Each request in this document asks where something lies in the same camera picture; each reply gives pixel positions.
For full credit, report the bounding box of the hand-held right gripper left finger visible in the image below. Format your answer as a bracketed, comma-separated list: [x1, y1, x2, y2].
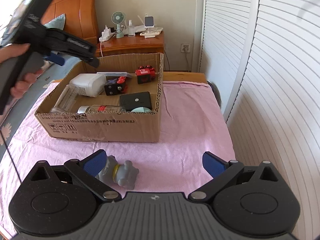
[30, 149, 123, 202]

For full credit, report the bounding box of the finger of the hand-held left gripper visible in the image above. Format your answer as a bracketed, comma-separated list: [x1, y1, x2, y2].
[44, 51, 66, 66]
[62, 45, 100, 68]

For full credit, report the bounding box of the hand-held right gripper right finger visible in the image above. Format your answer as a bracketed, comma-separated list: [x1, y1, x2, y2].
[188, 151, 287, 203]

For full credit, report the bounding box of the grey toy elephant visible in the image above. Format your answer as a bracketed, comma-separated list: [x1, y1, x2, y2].
[96, 155, 140, 189]

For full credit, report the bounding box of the cardboard box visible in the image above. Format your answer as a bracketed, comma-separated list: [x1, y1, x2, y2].
[34, 52, 164, 144]

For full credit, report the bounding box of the black red toy car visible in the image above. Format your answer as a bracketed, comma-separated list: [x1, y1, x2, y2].
[103, 76, 128, 97]

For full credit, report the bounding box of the red toy train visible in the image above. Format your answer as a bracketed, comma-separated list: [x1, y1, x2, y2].
[135, 65, 156, 85]

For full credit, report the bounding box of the black power bank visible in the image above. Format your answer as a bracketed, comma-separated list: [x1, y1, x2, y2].
[119, 91, 153, 112]

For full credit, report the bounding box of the teal round case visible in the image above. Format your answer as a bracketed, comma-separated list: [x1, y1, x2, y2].
[130, 106, 152, 114]

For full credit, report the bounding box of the person's left hand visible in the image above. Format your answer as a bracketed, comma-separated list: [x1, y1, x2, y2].
[0, 43, 44, 99]

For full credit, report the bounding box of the white plastic container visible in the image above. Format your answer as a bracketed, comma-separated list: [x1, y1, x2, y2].
[69, 73, 107, 98]

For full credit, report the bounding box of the white power strip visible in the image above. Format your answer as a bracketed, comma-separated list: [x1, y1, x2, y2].
[98, 25, 117, 43]

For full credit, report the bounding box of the teal pillow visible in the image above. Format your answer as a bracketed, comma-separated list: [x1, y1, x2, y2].
[43, 13, 67, 31]

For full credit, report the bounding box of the clear flat plastic case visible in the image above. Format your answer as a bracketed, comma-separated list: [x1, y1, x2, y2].
[96, 71, 134, 79]

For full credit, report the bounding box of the green desk fan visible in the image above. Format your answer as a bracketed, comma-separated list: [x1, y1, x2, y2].
[111, 11, 126, 39]

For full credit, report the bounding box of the wooden nightstand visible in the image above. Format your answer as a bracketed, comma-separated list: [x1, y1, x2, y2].
[96, 30, 166, 72]

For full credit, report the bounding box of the wooden headboard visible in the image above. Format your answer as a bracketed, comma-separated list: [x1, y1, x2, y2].
[39, 0, 99, 46]

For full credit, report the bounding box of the red label glass jar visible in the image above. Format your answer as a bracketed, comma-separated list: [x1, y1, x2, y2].
[77, 104, 127, 114]

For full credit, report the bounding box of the pink blanket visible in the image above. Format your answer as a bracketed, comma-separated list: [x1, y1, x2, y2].
[0, 79, 236, 233]

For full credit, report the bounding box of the clear spray bottle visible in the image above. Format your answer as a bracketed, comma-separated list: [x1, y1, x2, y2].
[127, 19, 136, 37]

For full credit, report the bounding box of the white remote control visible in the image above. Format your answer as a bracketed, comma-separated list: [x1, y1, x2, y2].
[140, 29, 163, 36]

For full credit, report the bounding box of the dark grey fuzzy cloth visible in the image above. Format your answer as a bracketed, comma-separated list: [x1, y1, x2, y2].
[207, 80, 224, 108]

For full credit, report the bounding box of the white stand with screen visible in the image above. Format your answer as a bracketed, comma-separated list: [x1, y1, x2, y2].
[143, 15, 157, 34]

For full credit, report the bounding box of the wide white louvered door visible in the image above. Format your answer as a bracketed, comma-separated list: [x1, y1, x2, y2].
[223, 0, 320, 240]

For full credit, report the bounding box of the narrow white louvered door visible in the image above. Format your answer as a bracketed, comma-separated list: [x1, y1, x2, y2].
[197, 0, 261, 122]

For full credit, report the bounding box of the thin black cable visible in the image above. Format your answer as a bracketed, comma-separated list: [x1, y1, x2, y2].
[0, 124, 23, 182]

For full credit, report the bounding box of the wooden bed frame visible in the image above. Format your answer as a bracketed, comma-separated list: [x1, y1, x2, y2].
[162, 71, 208, 85]

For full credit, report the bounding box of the socket cable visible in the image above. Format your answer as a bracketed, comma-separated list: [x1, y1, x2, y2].
[184, 52, 192, 72]

